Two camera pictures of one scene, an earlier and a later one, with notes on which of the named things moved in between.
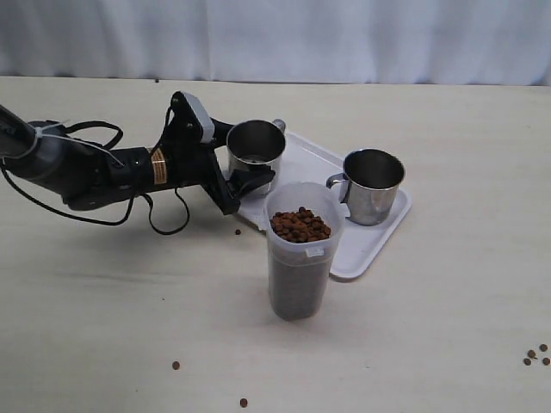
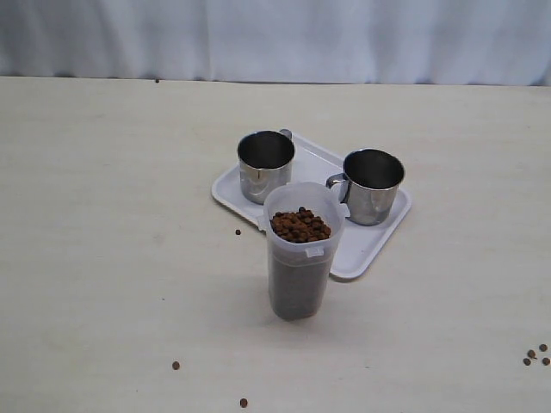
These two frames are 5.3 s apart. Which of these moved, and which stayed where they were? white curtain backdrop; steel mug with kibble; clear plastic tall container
Moved: steel mug with kibble
Stayed: white curtain backdrop; clear plastic tall container
